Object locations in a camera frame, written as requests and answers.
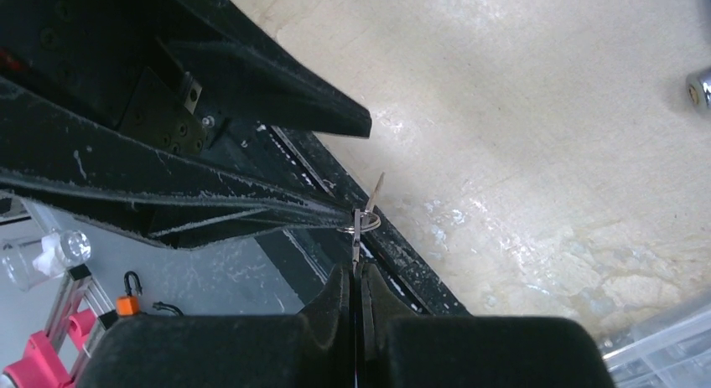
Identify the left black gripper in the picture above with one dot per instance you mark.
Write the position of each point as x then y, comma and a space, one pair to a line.
116, 63

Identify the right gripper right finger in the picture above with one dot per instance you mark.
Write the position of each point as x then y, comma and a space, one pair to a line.
388, 336

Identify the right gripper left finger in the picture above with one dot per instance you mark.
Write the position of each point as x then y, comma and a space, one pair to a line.
328, 357

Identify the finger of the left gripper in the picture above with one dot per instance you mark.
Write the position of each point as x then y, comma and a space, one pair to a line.
243, 69

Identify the pair of silver keys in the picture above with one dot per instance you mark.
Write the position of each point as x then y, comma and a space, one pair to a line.
364, 220

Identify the blue cable lock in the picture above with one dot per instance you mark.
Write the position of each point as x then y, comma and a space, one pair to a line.
698, 90

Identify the clear plastic cup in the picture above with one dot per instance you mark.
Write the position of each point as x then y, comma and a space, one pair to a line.
30, 261

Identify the clear plastic screw box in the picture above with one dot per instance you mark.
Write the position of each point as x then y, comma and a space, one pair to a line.
670, 349

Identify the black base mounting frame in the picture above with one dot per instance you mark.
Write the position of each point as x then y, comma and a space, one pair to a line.
300, 160

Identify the aluminium rail frame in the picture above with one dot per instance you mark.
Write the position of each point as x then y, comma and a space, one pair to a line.
78, 291

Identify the pink clamp bracket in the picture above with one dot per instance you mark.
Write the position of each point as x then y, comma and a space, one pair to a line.
40, 365

